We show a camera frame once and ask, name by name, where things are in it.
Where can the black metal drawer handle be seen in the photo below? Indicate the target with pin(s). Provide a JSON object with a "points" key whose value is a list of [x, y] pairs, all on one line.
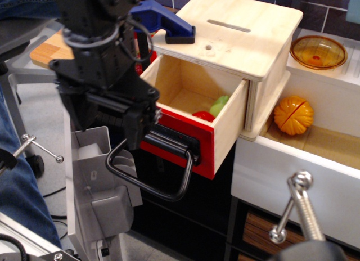
{"points": [[161, 141]]}

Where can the amber plastic bowl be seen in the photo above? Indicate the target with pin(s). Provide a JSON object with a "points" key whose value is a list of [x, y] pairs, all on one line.
{"points": [[318, 52]]}

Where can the silver metal clamp screw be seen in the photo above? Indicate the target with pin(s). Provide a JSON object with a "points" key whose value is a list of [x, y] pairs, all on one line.
{"points": [[299, 184]]}

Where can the small silver clamp handle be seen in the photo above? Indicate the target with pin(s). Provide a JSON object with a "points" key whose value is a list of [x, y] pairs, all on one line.
{"points": [[10, 160]]}

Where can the red front wooden drawer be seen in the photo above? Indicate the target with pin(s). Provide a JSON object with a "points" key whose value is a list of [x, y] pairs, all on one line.
{"points": [[186, 88]]}

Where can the white toy sink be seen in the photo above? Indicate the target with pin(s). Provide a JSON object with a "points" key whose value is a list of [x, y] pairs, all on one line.
{"points": [[329, 150]]}

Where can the light wooden box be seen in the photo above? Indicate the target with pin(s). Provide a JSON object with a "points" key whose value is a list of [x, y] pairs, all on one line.
{"points": [[247, 38]]}

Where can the aluminium frame rail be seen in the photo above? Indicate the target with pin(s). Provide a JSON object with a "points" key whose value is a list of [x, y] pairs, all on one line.
{"points": [[19, 243]]}

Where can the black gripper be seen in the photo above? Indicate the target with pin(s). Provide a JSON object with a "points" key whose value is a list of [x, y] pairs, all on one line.
{"points": [[130, 96]]}

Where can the blue jeans leg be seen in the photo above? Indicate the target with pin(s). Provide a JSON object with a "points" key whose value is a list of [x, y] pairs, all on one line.
{"points": [[21, 199]]}

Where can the red lid spice jar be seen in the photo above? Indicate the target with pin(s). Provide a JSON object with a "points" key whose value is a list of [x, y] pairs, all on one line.
{"points": [[143, 51]]}

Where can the orange toy pumpkin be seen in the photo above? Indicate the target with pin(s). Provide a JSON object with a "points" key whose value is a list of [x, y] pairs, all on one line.
{"points": [[293, 115]]}

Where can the red toy fruit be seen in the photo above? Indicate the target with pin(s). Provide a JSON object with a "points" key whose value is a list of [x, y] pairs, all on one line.
{"points": [[204, 115]]}

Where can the grey metal bracket mount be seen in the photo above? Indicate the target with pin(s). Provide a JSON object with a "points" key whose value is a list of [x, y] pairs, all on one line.
{"points": [[100, 205]]}

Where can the blue bar clamp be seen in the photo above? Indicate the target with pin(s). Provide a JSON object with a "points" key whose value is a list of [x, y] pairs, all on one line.
{"points": [[149, 17]]}

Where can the green toy fruit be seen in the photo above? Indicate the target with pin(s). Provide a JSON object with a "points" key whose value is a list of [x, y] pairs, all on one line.
{"points": [[218, 105]]}

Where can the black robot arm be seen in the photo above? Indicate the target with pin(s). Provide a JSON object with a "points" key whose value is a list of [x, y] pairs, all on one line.
{"points": [[101, 76]]}

